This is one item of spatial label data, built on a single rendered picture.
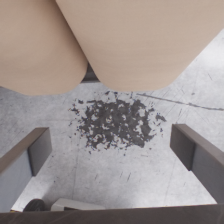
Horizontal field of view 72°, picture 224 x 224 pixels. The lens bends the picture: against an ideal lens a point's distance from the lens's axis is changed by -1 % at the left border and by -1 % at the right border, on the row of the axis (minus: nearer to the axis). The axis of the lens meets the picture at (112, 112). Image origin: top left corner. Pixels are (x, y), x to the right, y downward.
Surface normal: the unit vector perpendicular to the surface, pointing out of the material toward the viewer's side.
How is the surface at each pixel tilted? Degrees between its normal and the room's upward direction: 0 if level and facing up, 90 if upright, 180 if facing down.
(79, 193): 0
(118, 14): 90
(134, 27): 90
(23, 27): 90
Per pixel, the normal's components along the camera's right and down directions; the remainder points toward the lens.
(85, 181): -0.09, -0.12
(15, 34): 0.61, 0.78
